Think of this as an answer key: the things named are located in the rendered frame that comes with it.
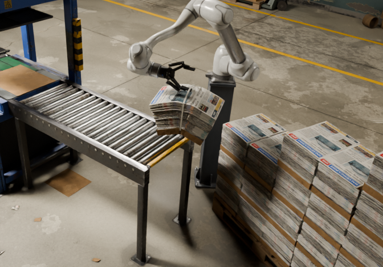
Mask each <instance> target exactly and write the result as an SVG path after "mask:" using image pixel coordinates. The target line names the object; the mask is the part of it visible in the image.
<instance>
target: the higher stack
mask: <svg viewBox="0 0 383 267"><path fill-rule="evenodd" d="M365 184H367V185H368V186H370V187H371V188H373V189H374V190H375V191H377V192H378V193H380V194H381V195H383V151H382V152H380V153H378V154H376V155H375V157H374V159H373V161H372V166H371V168H370V173H369V176H368V180H367V181H366V182H365ZM356 209H357V210H356V211H355V215H353V217H354V218H355V219H356V220H357V221H359V222H360V223H362V225H364V226H365V227H367V228H368V229H369V230H370V231H371V232H373V233H374V234H375V235H376V236H378V237H379V238H380V239H382V240H383V204H382V203H381V202H379V201H378V200H376V199H375V198H374V197H372V196H371V195H370V194H368V193H366V192H365V191H364V190H363V191H361V196H360V197H359V200H358V203H357V206H356ZM347 230H348V232H347V236H346V238H345V239H344V242H343V245H342V248H343V249H344V250H345V251H347V252H348V253H349V254H350V255H351V256H353V257H354V258H355V259H356V260H357V261H358V262H360V263H361V264H362V265H363V266H365V267H383V248H382V247H381V246H379V244H377V243H376V242H374V241H373V240H372V239H371V238H370V237H368V236H367V235H366V234H365V233H363V232H362V231H360V230H359V229H358V228H357V227H355V226H354V225H353V224H352V223H350V224H349V226H348V229H347ZM335 267H356V266H355V265H353V264H352V263H351V262H350V261H349V260H348V259H347V258H345V257H344V256H343V255H342V254H341V253H339V256H338V258H337V261H336V265H335Z"/></svg>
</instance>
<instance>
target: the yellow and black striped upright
mask: <svg viewBox="0 0 383 267"><path fill-rule="evenodd" d="M72 24H73V35H74V53H75V70H77V71H81V70H83V48H82V26H81V19H79V18H74V19H72Z"/></svg>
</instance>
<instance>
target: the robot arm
mask: <svg viewBox="0 0 383 267"><path fill-rule="evenodd" d="M233 16H234V13H233V10H232V9H231V7H230V6H229V5H227V4H225V3H223V2H221V1H219V0H191V1H190V2H189V3H188V4H187V6H186V7H185V8H184V10H183V12H182V13H181V15H180V17H179V18H178V19H177V21H176V23H175V24H174V25H172V26H170V27H169V28H167V29H165V30H162V31H160V32H159V33H156V34H154V35H152V36H151V37H150V38H149V39H147V40H146V41H145V42H139V43H134V44H133V45H131V47H130V49H129V59H128V62H127V68H128V70H129V71H131V72H133V73H135V74H139V75H143V76H152V77H155V78H164V79H167V82H166V84H169V85H170V86H171V87H173V88H174V89H175V90H176V91H178V92H179V90H184V91H188V90H189V87H185V86H180V84H179V83H178V82H177V81H176V80H175V78H174V76H175V71H177V70H179V69H181V68H184V69H186V70H190V71H195V68H192V67H190V66H188V65H185V64H184V61H181V62H176V63H169V64H168V66H169V67H166V66H162V65H161V64H159V63H155V62H151V61H150V57H151V56H152V54H153V51H152V50H153V48H154V46H155V45H156V44H157V43H158V42H160V41H163V40H165V39H168V38H170V37H173V36H175V35H176V34H178V33H179V32H181V31H182V30H183V29H184V28H185V27H187V26H188V25H189V24H191V23H192V22H194V21H195V20H196V19H197V18H198V17H199V18H204V19H206V21H207V22H208V23H209V24H210V25H211V26H212V27H213V28H214V29H216V30H217V32H218V34H219V36H220V38H221V40H222V42H223V44H222V45H220V46H219V47H218V48H217V50H216V52H215V55H214V62H213V72H210V73H207V74H206V77H207V78H211V82H212V83H228V84H234V83H235V82H234V81H233V77H235V78H237V79H240V80H242V81H245V82H252V81H254V80H256V79H257V78H258V76H259V73H260V70H259V67H258V65H257V64H256V63H255V62H254V61H253V60H252V59H251V58H250V56H249V55H248V54H247V53H245V52H243V50H242V48H241V46H240V44H239V41H238V39H237V37H236V35H235V32H234V30H233V28H232V26H231V24H230V22H231V21H232V20H233ZM178 65H180V66H178ZM172 66H178V67H176V68H174V69H172V68H171V67H172ZM170 80H171V81H172V82H173V83H174V84H173V83H172V82H171V81H170Z"/></svg>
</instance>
